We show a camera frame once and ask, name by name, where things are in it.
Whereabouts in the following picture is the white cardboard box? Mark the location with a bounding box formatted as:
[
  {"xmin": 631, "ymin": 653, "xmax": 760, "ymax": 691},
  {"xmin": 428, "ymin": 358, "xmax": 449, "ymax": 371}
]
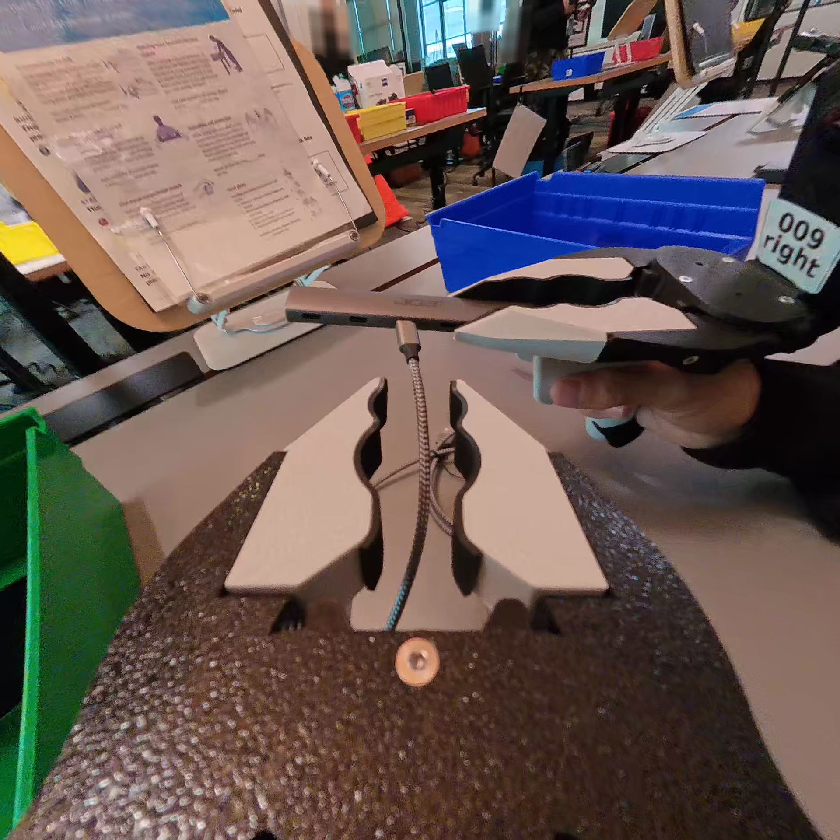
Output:
[{"xmin": 348, "ymin": 60, "xmax": 406, "ymax": 109}]

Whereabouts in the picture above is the orange traffic cone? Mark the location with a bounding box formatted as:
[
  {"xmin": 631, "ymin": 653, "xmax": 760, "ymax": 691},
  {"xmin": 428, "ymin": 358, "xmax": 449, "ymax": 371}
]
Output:
[{"xmin": 373, "ymin": 174, "xmax": 409, "ymax": 227}]

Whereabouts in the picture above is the white metal stand base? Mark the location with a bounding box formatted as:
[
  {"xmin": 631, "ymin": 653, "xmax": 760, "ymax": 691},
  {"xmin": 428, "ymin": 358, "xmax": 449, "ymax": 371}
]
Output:
[{"xmin": 193, "ymin": 279, "xmax": 339, "ymax": 371}]

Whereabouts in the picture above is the red plastic bin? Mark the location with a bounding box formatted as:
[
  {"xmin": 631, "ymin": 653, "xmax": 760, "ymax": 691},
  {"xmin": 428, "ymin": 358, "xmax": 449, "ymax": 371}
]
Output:
[{"xmin": 403, "ymin": 85, "xmax": 471, "ymax": 126}]

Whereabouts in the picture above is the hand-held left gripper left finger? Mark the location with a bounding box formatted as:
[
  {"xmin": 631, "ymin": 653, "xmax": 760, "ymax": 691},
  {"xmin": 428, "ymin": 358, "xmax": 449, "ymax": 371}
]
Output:
[{"xmin": 224, "ymin": 377, "xmax": 389, "ymax": 631}]

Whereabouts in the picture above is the grey braided usb-c cable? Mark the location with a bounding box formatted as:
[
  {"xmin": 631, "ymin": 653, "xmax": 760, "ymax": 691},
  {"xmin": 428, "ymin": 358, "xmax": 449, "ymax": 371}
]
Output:
[{"xmin": 367, "ymin": 320, "xmax": 463, "ymax": 632}]

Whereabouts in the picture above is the clear acrylic cover plate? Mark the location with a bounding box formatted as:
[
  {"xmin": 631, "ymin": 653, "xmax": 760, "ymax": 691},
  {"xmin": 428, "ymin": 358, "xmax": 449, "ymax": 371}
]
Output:
[{"xmin": 56, "ymin": 128, "xmax": 362, "ymax": 306}]

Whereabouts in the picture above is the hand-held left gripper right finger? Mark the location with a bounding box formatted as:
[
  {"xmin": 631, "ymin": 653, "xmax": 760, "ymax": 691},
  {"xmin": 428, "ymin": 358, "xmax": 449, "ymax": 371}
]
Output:
[{"xmin": 449, "ymin": 378, "xmax": 610, "ymax": 611}]

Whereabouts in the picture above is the dark grey usb hub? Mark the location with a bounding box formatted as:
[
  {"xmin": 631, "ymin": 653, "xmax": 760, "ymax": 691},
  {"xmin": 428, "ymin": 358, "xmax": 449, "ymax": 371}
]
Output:
[{"xmin": 284, "ymin": 287, "xmax": 506, "ymax": 332}]

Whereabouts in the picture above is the black office chair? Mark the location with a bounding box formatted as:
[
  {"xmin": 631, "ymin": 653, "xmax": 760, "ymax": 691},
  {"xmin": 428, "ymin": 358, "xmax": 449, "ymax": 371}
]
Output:
[{"xmin": 456, "ymin": 45, "xmax": 519, "ymax": 188}]

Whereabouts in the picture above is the long wooden-top table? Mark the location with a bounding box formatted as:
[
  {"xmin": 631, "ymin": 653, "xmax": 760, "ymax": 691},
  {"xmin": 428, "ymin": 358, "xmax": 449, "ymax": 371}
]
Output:
[{"xmin": 508, "ymin": 52, "xmax": 673, "ymax": 178}]

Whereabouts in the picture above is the yellow plastic bin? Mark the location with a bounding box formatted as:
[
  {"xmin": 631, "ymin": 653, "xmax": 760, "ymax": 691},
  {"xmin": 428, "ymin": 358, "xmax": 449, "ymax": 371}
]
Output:
[{"xmin": 344, "ymin": 101, "xmax": 408, "ymax": 142}]

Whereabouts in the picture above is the printed instruction sheet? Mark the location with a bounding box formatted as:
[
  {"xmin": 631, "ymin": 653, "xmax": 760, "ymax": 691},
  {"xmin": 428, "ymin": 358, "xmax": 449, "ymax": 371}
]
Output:
[{"xmin": 0, "ymin": 0, "xmax": 375, "ymax": 312}]

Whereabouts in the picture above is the white flat panel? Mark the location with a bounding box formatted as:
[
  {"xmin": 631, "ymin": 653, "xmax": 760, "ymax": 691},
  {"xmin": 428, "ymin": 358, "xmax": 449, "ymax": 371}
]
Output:
[{"xmin": 492, "ymin": 105, "xmax": 547, "ymax": 179}]

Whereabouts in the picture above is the person's right hand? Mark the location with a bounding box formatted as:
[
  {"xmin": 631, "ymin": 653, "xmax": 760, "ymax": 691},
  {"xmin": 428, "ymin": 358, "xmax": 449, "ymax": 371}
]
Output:
[{"xmin": 550, "ymin": 360, "xmax": 763, "ymax": 450}]

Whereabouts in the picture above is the blue plastic bin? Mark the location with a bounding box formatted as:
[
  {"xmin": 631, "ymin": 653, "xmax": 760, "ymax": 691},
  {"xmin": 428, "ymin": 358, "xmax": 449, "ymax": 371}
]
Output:
[{"xmin": 427, "ymin": 171, "xmax": 765, "ymax": 295}]

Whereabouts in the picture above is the wooden-top table with black legs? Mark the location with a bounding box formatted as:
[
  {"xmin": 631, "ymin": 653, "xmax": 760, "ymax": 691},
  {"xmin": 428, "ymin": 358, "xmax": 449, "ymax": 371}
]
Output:
[{"xmin": 357, "ymin": 105, "xmax": 490, "ymax": 211}]

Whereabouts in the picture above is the green plastic bin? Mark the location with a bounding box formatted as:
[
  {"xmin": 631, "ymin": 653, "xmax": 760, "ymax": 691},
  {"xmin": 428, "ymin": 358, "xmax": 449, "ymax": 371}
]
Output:
[{"xmin": 0, "ymin": 407, "xmax": 142, "ymax": 821}]

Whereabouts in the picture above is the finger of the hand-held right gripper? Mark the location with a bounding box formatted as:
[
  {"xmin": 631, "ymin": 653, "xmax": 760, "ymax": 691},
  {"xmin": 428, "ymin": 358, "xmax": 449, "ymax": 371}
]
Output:
[
  {"xmin": 453, "ymin": 297, "xmax": 698, "ymax": 365},
  {"xmin": 453, "ymin": 256, "xmax": 637, "ymax": 308}
]

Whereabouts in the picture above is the wooden document stand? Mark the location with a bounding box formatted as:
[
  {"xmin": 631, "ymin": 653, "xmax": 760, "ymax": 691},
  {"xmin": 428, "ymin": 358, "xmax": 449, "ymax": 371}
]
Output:
[{"xmin": 663, "ymin": 0, "xmax": 739, "ymax": 89}]

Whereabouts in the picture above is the yellow sheet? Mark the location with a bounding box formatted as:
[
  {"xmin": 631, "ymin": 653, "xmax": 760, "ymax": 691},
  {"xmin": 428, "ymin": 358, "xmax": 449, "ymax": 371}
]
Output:
[{"xmin": 0, "ymin": 220, "xmax": 63, "ymax": 277}]

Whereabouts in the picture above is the small red bin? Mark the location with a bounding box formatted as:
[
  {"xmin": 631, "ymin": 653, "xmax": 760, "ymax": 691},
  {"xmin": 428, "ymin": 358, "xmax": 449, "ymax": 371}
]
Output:
[{"xmin": 613, "ymin": 36, "xmax": 665, "ymax": 67}]

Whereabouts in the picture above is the small blue bin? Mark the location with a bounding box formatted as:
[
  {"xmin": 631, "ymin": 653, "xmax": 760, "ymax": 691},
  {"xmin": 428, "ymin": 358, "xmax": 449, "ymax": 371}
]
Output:
[{"xmin": 550, "ymin": 51, "xmax": 606, "ymax": 81}]

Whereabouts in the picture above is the person's right forearm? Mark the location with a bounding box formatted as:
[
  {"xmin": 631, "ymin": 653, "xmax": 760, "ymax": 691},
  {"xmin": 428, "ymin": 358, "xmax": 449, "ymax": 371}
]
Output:
[{"xmin": 682, "ymin": 354, "xmax": 840, "ymax": 546}]

